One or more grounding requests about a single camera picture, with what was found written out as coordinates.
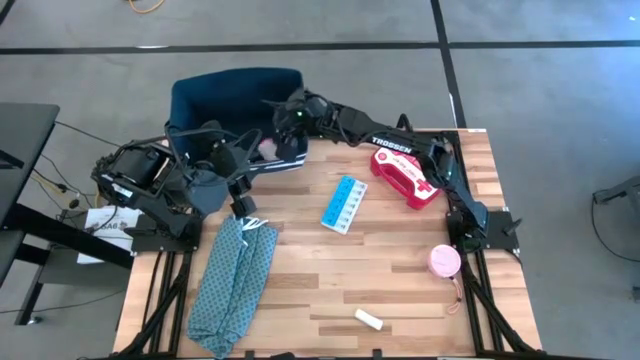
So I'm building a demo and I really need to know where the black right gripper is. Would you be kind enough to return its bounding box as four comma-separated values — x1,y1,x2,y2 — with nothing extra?
272,88,327,162

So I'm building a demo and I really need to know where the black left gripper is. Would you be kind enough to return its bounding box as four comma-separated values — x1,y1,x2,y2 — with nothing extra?
227,172,259,219

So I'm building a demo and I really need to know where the teal patterned cloth pouch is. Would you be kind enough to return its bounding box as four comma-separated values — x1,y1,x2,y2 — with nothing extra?
187,214,280,360

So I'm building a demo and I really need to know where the red first aid kit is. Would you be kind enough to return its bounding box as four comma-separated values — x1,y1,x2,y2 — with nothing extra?
369,146,444,211

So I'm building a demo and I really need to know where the small white bar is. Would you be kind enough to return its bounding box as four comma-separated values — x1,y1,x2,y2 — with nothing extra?
353,308,385,332

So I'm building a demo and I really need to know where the pink round case with strap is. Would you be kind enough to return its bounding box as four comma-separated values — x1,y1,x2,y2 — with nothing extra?
426,243,464,315

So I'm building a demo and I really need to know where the dark blue fabric basket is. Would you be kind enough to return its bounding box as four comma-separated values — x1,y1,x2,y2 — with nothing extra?
164,67,311,175

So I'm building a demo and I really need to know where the blue white pill organizer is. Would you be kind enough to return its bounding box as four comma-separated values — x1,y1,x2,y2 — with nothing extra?
320,174,369,236

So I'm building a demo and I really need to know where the white paper sheet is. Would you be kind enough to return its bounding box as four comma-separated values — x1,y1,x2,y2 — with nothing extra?
77,205,144,265

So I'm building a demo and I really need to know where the black desk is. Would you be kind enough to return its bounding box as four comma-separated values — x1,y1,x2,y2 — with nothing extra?
0,102,136,326

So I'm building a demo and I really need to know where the black stand base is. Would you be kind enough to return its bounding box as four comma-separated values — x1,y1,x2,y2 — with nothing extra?
592,174,640,206

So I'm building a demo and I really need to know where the thin black floor cable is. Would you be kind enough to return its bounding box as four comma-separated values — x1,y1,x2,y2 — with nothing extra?
53,119,119,149

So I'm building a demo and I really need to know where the yellow floor cable loop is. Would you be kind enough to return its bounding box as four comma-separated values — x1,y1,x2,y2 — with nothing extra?
127,0,166,15

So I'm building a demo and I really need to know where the long black floor cable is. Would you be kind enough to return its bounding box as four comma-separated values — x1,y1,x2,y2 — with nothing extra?
0,289,124,329

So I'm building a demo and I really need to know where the yellow cable by desk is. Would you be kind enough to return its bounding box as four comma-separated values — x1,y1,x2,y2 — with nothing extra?
29,172,66,197

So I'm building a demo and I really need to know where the black looping floor cable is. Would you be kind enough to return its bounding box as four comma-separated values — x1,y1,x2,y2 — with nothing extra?
591,197,640,264

